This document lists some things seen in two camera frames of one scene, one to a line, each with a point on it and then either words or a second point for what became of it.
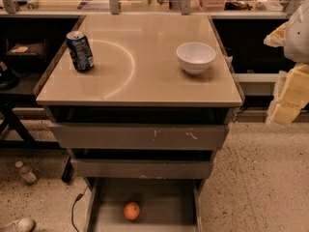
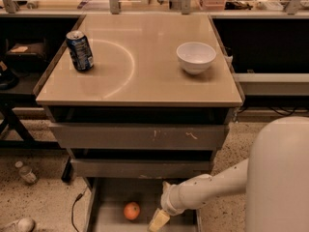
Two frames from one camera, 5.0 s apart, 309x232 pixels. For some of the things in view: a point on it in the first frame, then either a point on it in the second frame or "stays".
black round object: x=9 y=79 stays
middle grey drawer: x=142 y=168 stays
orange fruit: x=131 y=211 stays
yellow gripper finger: x=291 y=94 -> x=159 y=221
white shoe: x=23 y=224 stays
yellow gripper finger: x=277 y=38 -> x=166 y=187
